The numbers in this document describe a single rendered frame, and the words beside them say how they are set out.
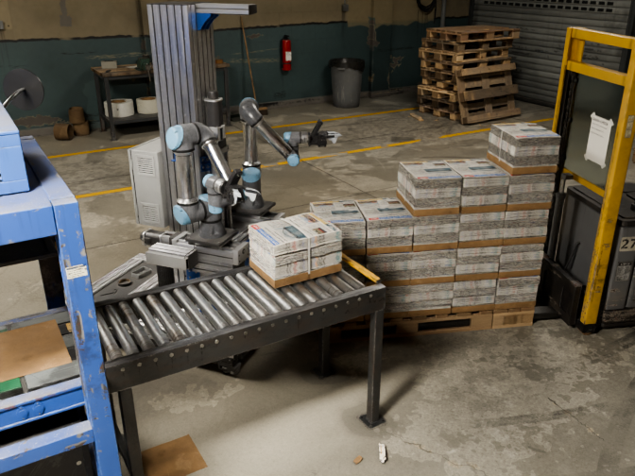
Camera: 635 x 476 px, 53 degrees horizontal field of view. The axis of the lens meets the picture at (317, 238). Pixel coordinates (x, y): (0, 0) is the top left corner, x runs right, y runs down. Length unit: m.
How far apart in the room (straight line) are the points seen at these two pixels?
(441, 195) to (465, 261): 0.48
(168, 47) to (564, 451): 2.91
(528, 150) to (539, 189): 0.26
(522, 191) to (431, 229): 0.59
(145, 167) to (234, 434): 1.59
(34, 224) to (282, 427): 1.86
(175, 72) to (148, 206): 0.83
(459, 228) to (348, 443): 1.47
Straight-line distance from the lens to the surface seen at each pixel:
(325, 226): 3.12
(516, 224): 4.09
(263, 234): 3.03
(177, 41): 3.59
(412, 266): 3.95
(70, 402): 2.59
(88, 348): 2.30
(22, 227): 2.09
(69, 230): 2.11
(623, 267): 4.42
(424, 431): 3.47
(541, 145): 3.99
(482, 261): 4.11
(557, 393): 3.91
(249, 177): 3.90
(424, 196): 3.80
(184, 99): 3.61
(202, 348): 2.69
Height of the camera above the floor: 2.22
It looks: 23 degrees down
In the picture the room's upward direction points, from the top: straight up
